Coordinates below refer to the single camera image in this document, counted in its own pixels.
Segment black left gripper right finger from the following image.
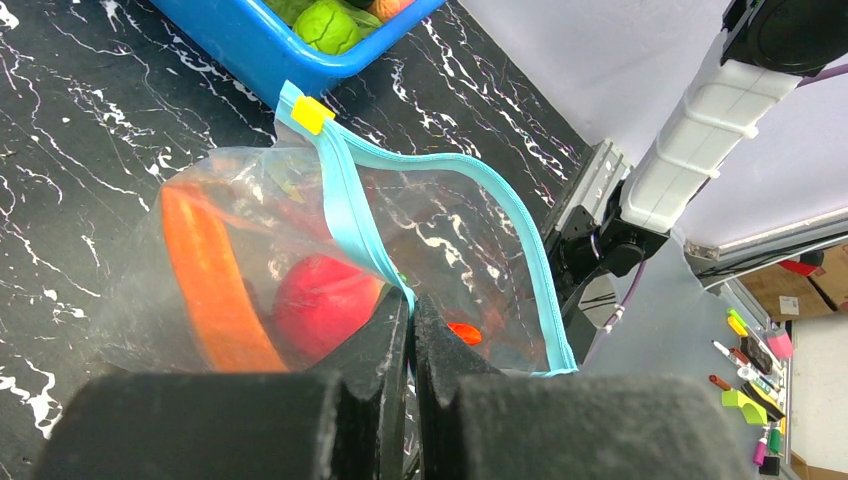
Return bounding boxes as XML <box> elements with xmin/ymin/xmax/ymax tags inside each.
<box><xmin>411</xmin><ymin>296</ymin><xmax>754</xmax><ymax>479</ymax></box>

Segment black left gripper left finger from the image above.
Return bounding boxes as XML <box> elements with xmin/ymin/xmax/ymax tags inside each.
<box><xmin>33</xmin><ymin>289</ymin><xmax>408</xmax><ymax>479</ymax></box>

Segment red tomato toy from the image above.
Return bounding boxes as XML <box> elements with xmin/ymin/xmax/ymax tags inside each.
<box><xmin>273</xmin><ymin>254</ymin><xmax>385</xmax><ymax>362</ymax></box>

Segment clear zip top bag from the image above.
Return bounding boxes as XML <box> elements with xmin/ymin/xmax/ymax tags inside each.
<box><xmin>91</xmin><ymin>83</ymin><xmax>577</xmax><ymax>376</ymax></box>

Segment coloured markers and clips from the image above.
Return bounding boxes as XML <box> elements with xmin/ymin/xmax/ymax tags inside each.
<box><xmin>708</xmin><ymin>308</ymin><xmax>794</xmax><ymax>479</ymax></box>

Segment cardboard box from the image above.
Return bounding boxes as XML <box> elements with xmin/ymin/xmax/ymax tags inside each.
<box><xmin>739</xmin><ymin>243</ymin><xmax>847</xmax><ymax>322</ymax></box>

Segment blue plastic bin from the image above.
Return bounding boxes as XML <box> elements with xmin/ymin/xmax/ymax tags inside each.
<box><xmin>153</xmin><ymin>0</ymin><xmax>443</xmax><ymax>107</ymax></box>

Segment green leaf vegetable toy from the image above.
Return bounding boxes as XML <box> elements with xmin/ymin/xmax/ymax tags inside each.
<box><xmin>264</xmin><ymin>0</ymin><xmax>384</xmax><ymax>31</ymax></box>

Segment orange round fruit toy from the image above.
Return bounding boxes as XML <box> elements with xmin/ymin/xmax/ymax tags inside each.
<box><xmin>367</xmin><ymin>0</ymin><xmax>413</xmax><ymax>23</ymax></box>

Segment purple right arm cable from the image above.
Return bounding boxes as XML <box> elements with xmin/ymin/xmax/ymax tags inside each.
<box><xmin>586</xmin><ymin>62</ymin><xmax>848</xmax><ymax>362</ymax></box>

